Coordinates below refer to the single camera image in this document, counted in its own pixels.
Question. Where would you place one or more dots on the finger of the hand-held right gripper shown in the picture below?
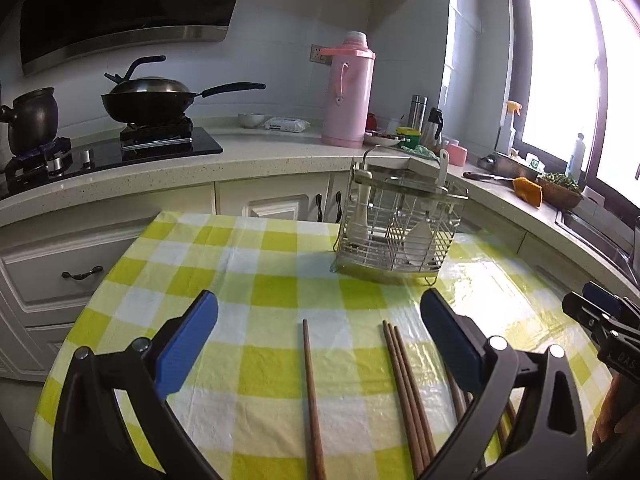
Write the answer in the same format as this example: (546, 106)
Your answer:
(580, 310)
(602, 297)

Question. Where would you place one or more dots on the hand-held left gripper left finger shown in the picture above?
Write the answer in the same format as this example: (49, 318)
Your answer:
(185, 345)

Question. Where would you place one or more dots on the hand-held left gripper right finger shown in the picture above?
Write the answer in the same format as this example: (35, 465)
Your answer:
(450, 340)

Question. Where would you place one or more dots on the person's right hand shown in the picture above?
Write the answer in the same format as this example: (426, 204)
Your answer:
(606, 410)

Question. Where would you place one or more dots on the steel sink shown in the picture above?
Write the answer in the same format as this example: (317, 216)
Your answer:
(595, 240)

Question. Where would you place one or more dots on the white plastic spoon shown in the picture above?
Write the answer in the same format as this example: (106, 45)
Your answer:
(420, 245)

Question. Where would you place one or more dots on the yellow checked tablecloth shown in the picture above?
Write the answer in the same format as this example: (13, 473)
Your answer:
(280, 285)

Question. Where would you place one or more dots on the basket of greens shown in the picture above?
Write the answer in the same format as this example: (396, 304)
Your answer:
(560, 192)

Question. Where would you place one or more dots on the white dish soap bottle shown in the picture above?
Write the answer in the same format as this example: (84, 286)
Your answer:
(576, 160)

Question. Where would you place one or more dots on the green and white packet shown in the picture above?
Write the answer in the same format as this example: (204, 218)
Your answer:
(536, 162)

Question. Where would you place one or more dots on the steel basin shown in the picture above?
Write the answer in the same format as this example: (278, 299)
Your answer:
(510, 167)

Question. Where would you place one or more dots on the white lower cabinet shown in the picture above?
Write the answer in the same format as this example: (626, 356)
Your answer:
(50, 260)

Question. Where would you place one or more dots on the kitchen knife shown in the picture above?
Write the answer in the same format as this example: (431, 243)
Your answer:
(480, 176)

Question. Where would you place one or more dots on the small steel dish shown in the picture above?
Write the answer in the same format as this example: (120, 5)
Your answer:
(486, 163)

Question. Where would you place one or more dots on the pink cup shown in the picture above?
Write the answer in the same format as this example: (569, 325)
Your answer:
(456, 155)

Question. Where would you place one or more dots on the white spray bottle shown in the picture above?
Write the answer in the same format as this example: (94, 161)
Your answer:
(509, 132)

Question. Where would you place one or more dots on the green cloth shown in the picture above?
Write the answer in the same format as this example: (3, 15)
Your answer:
(422, 151)

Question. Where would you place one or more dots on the green and yellow container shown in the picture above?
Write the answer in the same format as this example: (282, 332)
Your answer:
(409, 137)

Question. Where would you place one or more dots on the black gas stove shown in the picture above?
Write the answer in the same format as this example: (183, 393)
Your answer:
(100, 152)

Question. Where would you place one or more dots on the steel and black carafe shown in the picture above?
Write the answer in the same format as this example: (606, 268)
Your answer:
(432, 127)

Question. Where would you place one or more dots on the plate with food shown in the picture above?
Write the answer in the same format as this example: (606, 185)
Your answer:
(382, 137)

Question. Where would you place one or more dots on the white cup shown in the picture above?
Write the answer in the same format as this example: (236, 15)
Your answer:
(395, 127)

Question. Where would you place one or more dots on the steel thermos bottle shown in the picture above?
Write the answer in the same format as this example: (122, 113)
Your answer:
(418, 110)

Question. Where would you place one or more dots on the red jar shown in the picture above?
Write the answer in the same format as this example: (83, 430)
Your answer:
(371, 121)

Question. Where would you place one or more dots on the small steel bowl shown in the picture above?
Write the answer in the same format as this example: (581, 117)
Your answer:
(251, 120)

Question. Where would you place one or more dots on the black wok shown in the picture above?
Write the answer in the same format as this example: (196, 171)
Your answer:
(145, 107)

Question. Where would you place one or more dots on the white wipes packet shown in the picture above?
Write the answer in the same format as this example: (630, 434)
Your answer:
(286, 125)

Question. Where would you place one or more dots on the window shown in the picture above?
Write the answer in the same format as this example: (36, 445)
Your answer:
(555, 60)

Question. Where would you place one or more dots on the pink thermos jug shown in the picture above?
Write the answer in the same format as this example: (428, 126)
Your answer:
(347, 110)

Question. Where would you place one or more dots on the steel wok lid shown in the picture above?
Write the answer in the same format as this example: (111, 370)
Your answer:
(150, 84)

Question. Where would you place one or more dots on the black clay pot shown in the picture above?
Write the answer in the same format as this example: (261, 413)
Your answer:
(32, 120)

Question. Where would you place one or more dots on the black range hood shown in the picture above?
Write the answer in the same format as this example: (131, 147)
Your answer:
(125, 5)

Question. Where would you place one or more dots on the wall socket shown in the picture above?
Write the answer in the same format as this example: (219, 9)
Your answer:
(319, 55)

